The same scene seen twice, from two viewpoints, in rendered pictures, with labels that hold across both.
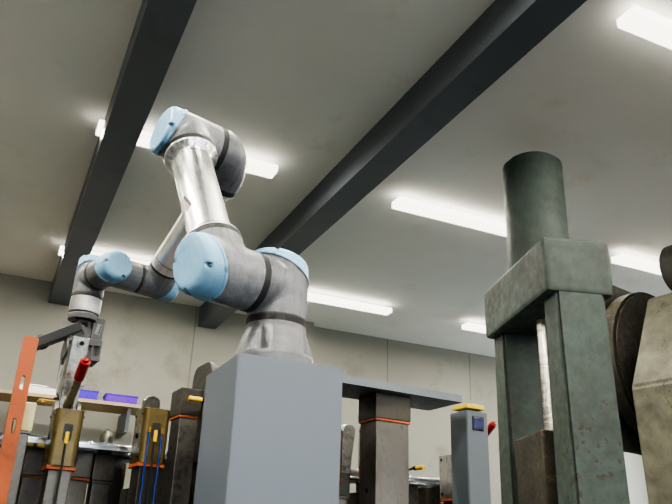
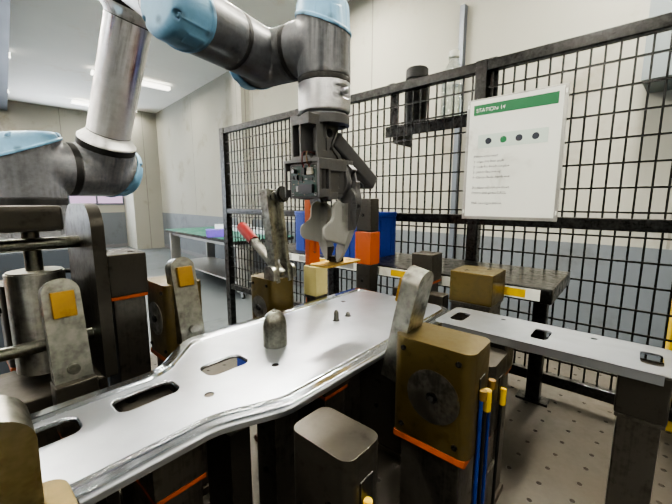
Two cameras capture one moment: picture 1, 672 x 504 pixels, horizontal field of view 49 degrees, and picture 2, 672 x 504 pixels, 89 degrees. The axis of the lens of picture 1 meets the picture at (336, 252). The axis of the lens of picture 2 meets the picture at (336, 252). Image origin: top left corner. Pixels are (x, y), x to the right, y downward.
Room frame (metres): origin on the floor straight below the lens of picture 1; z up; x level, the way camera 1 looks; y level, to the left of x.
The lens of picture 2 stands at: (2.23, 0.46, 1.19)
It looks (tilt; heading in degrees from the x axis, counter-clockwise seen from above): 8 degrees down; 161
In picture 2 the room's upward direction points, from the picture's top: straight up
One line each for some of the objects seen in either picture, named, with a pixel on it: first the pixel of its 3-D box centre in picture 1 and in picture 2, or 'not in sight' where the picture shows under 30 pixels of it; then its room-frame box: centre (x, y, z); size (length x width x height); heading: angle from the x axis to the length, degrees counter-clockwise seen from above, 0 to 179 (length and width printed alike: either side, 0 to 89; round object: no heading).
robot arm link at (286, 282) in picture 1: (275, 287); (32, 164); (1.35, 0.12, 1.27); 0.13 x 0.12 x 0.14; 131
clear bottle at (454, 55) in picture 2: not in sight; (452, 87); (1.32, 1.15, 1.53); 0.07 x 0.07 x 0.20
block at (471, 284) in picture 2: not in sight; (472, 356); (1.71, 0.94, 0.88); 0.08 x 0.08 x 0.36; 29
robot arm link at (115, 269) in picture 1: (115, 271); (260, 55); (1.67, 0.54, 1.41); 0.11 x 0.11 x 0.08; 41
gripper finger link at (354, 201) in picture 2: not in sight; (345, 201); (1.75, 0.65, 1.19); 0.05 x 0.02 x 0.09; 29
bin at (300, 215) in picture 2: not in sight; (343, 231); (1.21, 0.85, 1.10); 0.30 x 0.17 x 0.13; 25
